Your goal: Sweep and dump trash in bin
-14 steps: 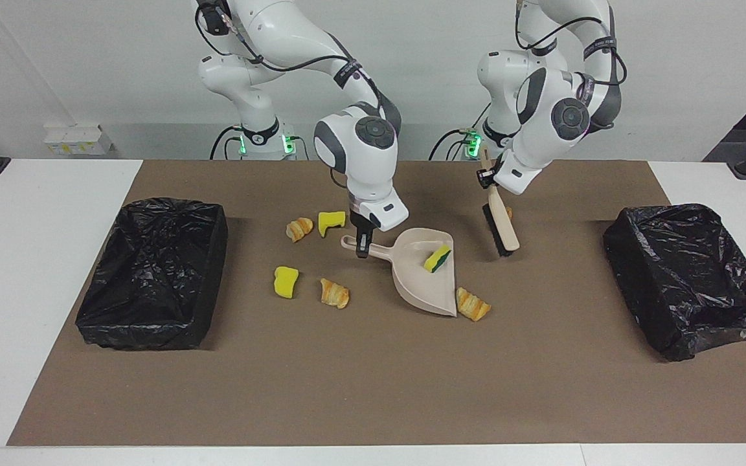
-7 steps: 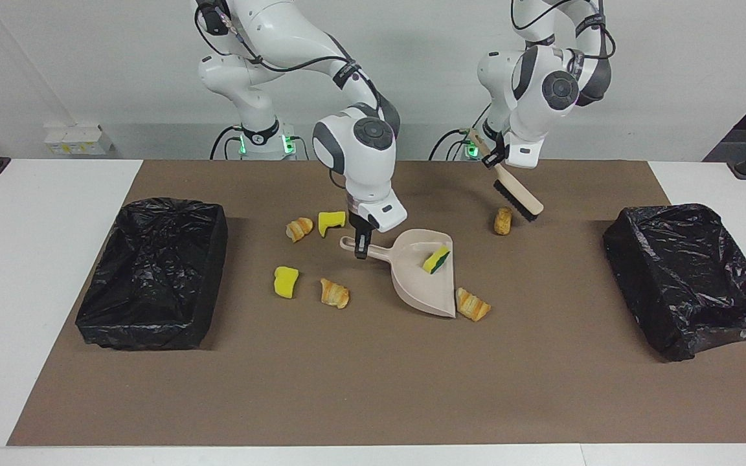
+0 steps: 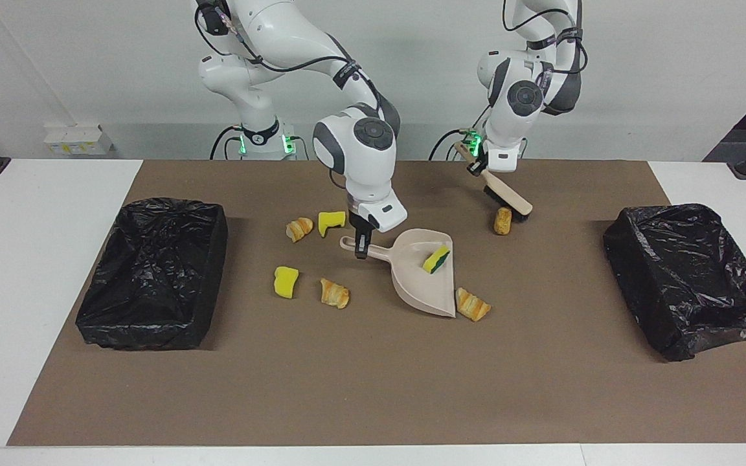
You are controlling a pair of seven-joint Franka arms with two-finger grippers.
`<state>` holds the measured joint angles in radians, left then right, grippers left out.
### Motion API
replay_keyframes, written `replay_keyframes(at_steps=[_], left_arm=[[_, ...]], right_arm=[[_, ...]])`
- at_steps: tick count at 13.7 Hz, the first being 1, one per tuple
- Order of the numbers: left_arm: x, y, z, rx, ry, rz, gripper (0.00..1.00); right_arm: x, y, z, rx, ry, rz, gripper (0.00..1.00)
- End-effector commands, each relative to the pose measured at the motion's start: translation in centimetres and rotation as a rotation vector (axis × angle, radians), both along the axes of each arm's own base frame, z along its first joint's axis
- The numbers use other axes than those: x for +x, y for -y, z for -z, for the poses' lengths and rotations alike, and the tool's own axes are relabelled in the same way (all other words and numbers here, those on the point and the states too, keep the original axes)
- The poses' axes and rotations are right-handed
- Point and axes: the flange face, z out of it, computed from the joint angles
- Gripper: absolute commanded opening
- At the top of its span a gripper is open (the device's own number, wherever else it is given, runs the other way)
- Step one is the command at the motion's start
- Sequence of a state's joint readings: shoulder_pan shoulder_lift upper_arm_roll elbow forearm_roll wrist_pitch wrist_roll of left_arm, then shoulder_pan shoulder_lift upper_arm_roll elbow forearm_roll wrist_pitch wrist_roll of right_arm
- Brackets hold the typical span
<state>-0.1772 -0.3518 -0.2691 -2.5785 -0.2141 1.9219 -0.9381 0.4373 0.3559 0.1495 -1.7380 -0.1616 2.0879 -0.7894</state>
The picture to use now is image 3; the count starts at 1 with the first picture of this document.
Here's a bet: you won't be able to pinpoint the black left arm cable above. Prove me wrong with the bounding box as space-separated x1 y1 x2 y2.
501 0 589 75

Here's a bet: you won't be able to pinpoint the yellow green sponge piece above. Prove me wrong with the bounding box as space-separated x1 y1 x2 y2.
422 245 451 275
318 210 347 238
273 265 300 300

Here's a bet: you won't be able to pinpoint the golden croissant piece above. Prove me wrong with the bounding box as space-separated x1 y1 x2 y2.
455 287 492 322
285 217 315 243
319 278 350 309

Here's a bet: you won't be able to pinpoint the black base cable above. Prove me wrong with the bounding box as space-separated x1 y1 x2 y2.
210 125 245 161
428 128 477 161

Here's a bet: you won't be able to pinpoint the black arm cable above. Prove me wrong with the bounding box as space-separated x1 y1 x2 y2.
193 3 387 130
501 0 589 75

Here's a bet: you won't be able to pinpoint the white wall socket box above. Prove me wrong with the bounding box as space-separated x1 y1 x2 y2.
44 125 115 156

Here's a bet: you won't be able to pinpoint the beige plastic dustpan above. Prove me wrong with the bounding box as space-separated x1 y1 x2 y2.
339 228 457 318

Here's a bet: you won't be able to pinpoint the beige hand brush black bristles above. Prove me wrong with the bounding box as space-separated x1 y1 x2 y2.
455 142 534 223

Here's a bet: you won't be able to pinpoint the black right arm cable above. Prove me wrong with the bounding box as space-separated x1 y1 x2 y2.
193 3 387 130

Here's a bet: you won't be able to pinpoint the brown table mat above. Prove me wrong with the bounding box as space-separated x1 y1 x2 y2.
7 160 746 447

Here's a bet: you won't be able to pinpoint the black bag lined bin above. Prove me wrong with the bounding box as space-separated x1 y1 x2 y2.
75 197 229 351
602 203 746 362

